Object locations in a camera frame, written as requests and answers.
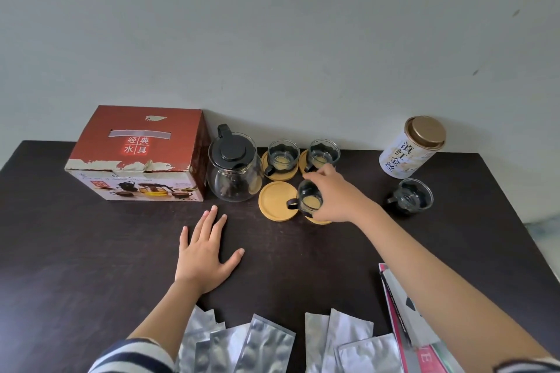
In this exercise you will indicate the pile of silver foil packets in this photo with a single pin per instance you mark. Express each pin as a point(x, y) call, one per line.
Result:
point(262, 346)

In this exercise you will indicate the person's right forearm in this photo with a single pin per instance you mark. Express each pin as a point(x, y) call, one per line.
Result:
point(437, 289)

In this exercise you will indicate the red cardboard tea set box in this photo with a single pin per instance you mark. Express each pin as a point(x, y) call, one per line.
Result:
point(140, 128)

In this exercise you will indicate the white black small box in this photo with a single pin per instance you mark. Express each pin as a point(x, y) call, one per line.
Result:
point(415, 320)

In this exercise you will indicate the white tea tin gold lid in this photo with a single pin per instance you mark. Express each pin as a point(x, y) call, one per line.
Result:
point(407, 154)

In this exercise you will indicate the glass teapot with black lid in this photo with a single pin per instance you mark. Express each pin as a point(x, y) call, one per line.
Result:
point(234, 176)

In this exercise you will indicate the person's left hand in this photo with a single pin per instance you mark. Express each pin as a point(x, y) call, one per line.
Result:
point(201, 263)

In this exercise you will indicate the person's left forearm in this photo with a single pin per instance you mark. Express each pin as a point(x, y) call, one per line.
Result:
point(166, 320)

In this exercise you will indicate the person's right hand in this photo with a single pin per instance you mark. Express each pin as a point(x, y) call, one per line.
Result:
point(341, 200)

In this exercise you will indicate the pink green paper package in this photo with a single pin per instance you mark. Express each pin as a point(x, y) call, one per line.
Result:
point(451, 363)

